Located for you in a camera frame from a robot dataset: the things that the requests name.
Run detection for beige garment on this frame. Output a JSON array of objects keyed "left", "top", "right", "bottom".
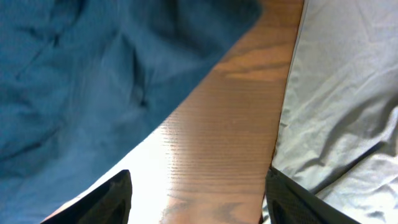
[{"left": 271, "top": 0, "right": 397, "bottom": 223}]

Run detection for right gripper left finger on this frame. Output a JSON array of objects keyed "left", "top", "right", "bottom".
[{"left": 43, "top": 170, "right": 132, "bottom": 224}]

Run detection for dark blue shorts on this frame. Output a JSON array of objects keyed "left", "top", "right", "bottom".
[{"left": 1, "top": 0, "right": 262, "bottom": 223}]

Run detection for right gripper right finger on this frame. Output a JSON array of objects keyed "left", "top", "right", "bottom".
[{"left": 265, "top": 167, "right": 359, "bottom": 224}]

